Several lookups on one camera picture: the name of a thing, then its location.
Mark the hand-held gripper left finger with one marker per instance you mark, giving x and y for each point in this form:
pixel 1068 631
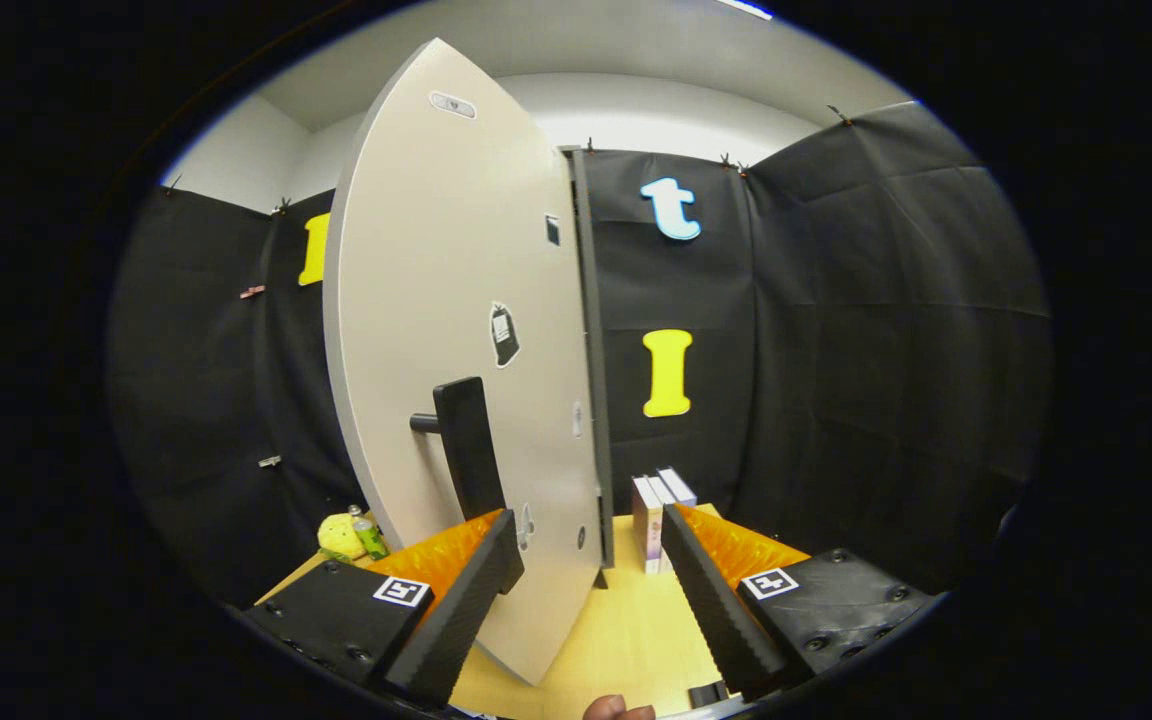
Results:
pixel 461 615

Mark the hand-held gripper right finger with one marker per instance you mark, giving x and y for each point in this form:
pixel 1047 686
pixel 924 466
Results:
pixel 716 610

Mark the beige shoe cabinet door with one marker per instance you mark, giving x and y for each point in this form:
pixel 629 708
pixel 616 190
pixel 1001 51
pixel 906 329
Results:
pixel 436 250

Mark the small black block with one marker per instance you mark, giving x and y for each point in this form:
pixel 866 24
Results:
pixel 707 694

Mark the small green bottle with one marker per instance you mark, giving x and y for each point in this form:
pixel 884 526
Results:
pixel 370 538

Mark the yellow plush toy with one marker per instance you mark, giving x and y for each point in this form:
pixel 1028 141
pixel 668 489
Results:
pixel 338 536

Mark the black backdrop cloth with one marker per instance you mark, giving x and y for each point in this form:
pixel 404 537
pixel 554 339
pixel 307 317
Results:
pixel 886 350

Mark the ceiling light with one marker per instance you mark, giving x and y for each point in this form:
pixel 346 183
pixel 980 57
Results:
pixel 746 8

